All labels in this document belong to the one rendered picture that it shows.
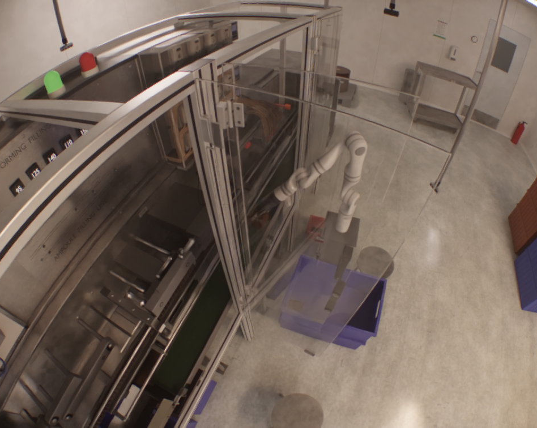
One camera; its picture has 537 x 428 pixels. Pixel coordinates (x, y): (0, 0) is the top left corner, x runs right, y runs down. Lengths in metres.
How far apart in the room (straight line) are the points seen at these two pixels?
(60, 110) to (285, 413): 1.66
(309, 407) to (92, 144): 1.62
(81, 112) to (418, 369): 2.28
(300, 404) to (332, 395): 0.35
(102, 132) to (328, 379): 1.89
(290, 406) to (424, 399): 1.03
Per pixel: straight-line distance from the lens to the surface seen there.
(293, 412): 1.70
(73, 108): 0.55
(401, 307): 2.32
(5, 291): 1.09
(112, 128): 0.41
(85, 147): 0.39
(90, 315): 1.28
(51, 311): 1.15
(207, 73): 0.57
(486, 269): 3.06
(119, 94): 1.13
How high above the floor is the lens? 1.94
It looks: 49 degrees down
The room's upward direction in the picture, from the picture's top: straight up
